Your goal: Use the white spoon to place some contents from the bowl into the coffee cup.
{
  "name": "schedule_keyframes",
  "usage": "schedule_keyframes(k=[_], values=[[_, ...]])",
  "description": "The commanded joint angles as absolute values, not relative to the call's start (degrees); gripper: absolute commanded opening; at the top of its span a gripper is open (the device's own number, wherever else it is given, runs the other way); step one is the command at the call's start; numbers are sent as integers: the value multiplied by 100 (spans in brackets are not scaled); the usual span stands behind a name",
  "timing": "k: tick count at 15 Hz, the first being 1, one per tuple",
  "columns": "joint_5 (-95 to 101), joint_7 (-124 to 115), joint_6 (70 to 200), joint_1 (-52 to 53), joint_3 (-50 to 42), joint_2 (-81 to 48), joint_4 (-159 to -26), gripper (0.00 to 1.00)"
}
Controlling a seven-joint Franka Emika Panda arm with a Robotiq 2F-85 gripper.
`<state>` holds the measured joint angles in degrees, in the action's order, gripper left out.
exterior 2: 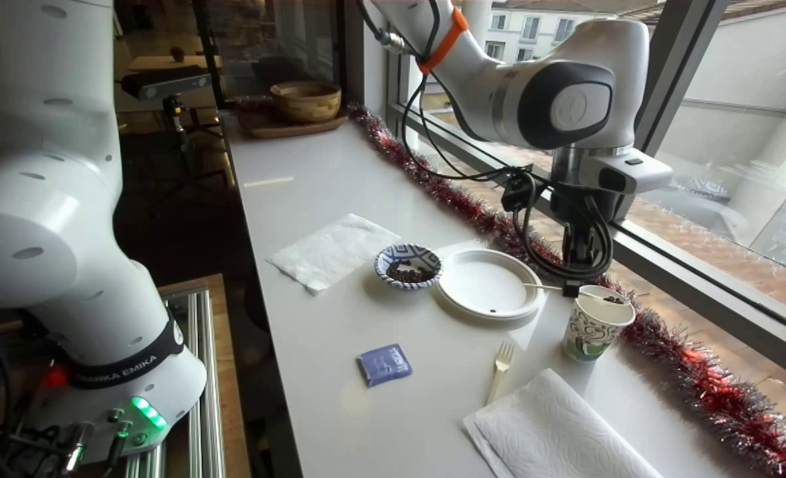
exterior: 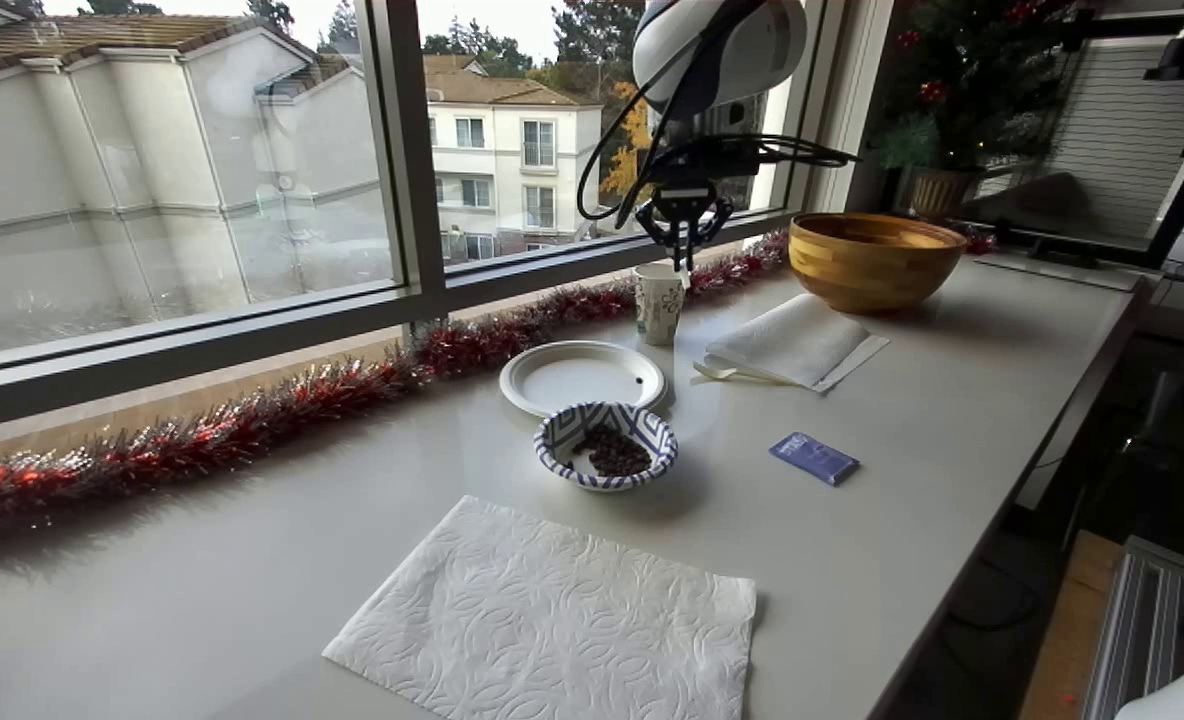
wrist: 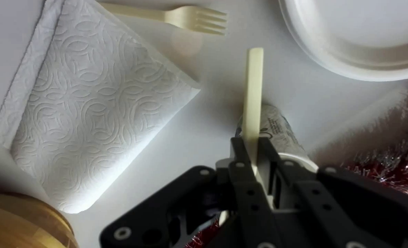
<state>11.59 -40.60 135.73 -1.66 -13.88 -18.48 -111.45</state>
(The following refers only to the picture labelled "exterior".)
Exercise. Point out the dark coffee beans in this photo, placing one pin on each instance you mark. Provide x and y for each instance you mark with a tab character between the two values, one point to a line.
615	454

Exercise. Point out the white paper plate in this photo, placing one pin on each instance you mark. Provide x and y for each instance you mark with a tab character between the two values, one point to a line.
572	378

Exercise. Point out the folded white paper napkin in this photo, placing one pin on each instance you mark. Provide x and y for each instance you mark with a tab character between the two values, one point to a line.
799	341

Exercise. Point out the grey slatted panel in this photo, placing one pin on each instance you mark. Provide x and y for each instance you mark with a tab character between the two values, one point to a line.
1113	146

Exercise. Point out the blue Stash tea packet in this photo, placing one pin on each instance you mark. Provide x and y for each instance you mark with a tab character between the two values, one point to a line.
813	459

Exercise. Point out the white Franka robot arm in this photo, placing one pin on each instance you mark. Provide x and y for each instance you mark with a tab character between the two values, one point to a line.
716	55

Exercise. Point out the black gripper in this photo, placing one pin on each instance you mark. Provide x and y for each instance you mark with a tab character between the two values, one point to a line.
694	181

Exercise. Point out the white paper coffee cup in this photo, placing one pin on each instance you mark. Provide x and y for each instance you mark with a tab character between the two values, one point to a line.
663	305

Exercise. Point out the white building outside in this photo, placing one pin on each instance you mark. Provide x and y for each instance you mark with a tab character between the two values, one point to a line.
499	146

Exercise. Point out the red tinsel garland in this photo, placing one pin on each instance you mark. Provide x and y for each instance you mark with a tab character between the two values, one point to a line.
217	441

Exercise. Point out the beige building outside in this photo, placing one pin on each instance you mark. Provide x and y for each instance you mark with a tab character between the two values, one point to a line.
154	163

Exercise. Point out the wooden bowl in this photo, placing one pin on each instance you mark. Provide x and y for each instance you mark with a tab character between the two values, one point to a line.
872	265

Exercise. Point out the metal rack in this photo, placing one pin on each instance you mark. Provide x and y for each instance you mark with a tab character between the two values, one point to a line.
1138	625

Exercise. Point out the blue patterned paper bowl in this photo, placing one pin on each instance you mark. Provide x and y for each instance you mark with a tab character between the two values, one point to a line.
557	446

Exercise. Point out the large unfolded white paper napkin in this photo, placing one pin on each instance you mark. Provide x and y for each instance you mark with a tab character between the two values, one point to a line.
555	621

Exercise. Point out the small decorated Christmas tree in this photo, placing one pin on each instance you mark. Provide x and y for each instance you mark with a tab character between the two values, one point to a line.
978	82

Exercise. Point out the woven tree pot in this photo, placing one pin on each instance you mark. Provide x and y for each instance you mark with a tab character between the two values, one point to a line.
941	194

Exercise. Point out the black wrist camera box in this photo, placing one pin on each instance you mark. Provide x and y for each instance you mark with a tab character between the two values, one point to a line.
738	149

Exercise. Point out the white plastic fork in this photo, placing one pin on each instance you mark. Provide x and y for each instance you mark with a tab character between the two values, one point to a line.
725	373

